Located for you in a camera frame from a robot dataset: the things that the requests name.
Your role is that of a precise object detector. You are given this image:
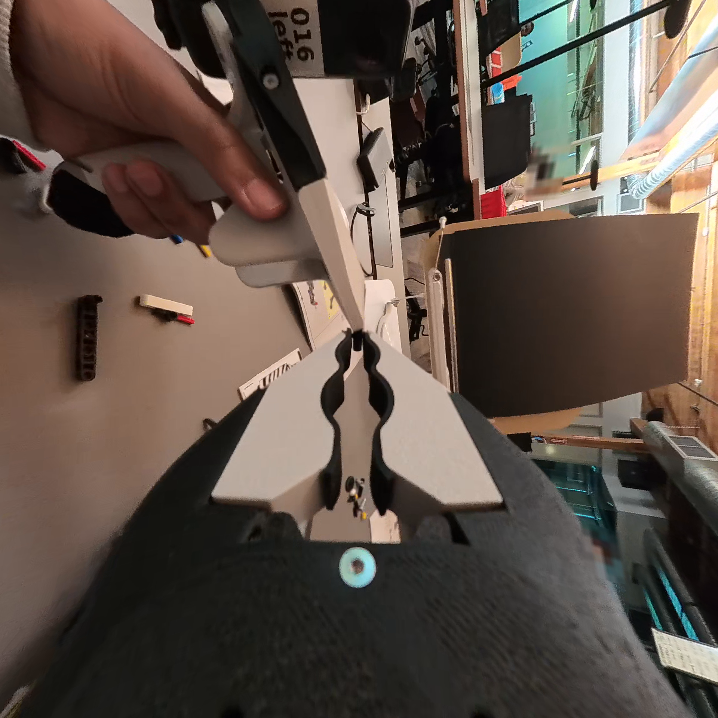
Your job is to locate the lego instruction booklet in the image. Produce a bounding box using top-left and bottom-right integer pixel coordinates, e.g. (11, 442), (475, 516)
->
(291, 279), (352, 350)

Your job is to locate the white flat device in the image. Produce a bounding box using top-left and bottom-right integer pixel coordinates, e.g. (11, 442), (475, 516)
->
(363, 279), (405, 355)

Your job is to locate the zebra striped sticker sheet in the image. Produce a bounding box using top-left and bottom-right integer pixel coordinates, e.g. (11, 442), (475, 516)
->
(238, 348), (304, 401)

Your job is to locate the white metal post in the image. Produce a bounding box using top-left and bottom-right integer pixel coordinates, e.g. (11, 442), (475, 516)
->
(426, 268), (454, 390)

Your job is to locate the person's left hand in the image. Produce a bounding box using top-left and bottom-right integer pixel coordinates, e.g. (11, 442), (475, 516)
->
(11, 0), (290, 243)

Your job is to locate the black hanging bag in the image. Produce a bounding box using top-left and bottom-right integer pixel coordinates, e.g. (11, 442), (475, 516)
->
(481, 94), (534, 190)

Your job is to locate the white lego beam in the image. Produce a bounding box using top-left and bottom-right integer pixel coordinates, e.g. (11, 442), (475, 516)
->
(139, 294), (194, 317)

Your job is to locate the black divider panel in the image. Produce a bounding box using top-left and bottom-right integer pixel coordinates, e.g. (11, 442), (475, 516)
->
(426, 212), (701, 434)

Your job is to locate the black office chair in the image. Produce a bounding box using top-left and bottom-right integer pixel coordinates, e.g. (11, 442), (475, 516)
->
(393, 56), (466, 169)

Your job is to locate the person's left forearm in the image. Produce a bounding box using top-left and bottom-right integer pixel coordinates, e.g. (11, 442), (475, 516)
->
(0, 0), (26, 148)

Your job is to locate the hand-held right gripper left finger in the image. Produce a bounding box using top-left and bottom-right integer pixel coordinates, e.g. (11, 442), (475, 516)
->
(210, 330), (353, 540)

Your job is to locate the long black lego beam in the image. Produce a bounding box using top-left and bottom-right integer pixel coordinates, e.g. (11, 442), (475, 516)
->
(76, 294), (103, 382)

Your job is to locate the black power adapter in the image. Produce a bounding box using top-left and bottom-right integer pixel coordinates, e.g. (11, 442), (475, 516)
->
(357, 128), (395, 190)

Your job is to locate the silver duct pipe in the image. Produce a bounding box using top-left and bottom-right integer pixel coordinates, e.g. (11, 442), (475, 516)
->
(617, 120), (718, 200)

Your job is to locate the black cable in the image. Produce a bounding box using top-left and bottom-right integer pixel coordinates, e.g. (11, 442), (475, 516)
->
(350, 203), (378, 279)

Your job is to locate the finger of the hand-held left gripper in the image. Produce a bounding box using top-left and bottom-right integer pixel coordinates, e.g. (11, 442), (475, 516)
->
(210, 175), (366, 333)

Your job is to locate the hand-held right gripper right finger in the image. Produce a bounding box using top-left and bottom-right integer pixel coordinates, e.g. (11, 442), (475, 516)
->
(362, 331), (504, 544)

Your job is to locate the white paper label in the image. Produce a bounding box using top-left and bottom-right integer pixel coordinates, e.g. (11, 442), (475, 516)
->
(651, 628), (718, 686)

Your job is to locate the grey closed laptop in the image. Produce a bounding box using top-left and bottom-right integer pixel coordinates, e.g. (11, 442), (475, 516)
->
(367, 178), (395, 269)

